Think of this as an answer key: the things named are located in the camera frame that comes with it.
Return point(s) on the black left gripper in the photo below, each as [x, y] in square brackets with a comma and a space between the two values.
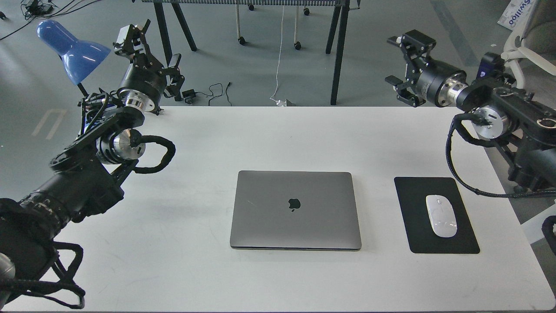
[141, 88]

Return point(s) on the grey laptop computer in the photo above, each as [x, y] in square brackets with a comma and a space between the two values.
[277, 210]

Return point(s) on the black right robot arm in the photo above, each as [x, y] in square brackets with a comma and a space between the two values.
[495, 113]

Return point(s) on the black mouse pad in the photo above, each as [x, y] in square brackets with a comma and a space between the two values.
[411, 192]

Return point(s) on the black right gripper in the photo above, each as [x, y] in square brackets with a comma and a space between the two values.
[434, 81]

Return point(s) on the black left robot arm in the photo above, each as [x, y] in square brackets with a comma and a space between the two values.
[89, 173]

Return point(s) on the white office chair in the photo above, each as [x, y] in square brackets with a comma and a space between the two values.
[533, 27]

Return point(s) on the white rolling cart legs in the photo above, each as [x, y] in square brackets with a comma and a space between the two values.
[251, 7]

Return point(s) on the blue desk lamp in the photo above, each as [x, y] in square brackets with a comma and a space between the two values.
[79, 58]

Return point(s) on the white computer mouse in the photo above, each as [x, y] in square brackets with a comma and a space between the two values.
[441, 216]

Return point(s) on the black power adapter with cable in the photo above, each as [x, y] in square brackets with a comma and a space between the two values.
[190, 94]

